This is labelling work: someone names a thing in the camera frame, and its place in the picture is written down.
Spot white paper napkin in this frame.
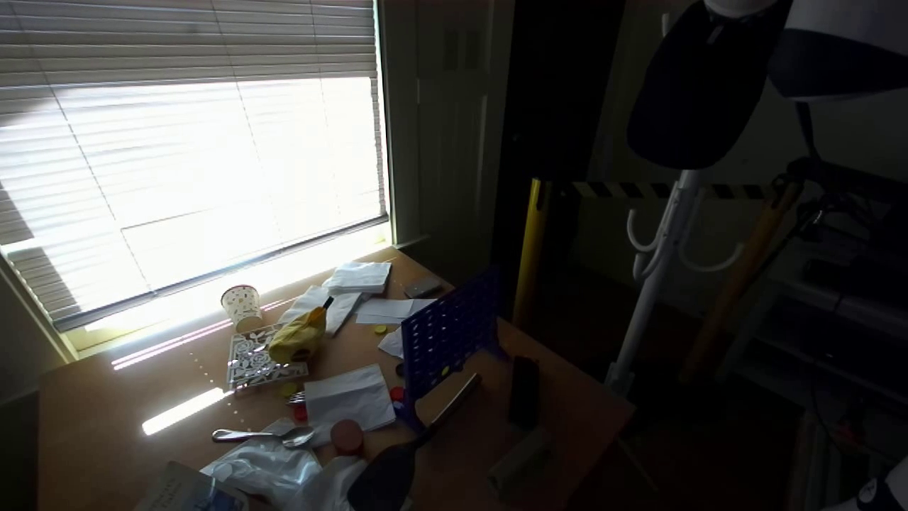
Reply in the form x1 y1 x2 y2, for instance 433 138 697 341
301 362 401 438

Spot white paper scrap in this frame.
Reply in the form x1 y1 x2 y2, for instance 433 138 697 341
377 326 408 362

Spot yellow black striped tape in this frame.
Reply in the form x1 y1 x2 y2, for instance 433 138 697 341
564 177 791 203

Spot yellow snack bag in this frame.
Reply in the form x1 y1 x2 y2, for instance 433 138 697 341
266 304 331 365

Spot black rectangular case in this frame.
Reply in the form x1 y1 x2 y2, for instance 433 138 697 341
506 354 544 431

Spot white paper sheet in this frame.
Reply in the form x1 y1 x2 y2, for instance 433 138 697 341
351 294 440 328

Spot silver foil bag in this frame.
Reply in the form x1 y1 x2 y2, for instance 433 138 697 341
225 328 313 394

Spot white book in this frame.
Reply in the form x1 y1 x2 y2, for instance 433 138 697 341
323 257 395 297

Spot wide white window blinds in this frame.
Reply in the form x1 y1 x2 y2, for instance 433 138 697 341
0 0 391 334

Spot red round lid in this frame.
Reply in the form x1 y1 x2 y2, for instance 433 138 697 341
330 416 368 456

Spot yellow barrier pole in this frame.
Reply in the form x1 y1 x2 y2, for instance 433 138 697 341
679 178 805 387
510 177 553 328

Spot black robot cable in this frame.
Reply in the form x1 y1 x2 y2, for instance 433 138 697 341
794 96 832 174

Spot metal spoon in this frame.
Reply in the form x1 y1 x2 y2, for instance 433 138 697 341
208 419 297 445
282 423 330 450

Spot blue connect four grid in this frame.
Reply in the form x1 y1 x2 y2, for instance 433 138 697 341
397 272 503 435

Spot white remote control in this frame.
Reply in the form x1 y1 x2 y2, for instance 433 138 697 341
486 426 553 493

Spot white rounded object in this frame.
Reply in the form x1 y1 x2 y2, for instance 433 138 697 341
819 450 908 511

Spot white envelope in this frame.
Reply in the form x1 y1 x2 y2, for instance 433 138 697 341
323 290 367 338

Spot black shelf unit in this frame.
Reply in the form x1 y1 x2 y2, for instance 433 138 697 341
726 154 908 456

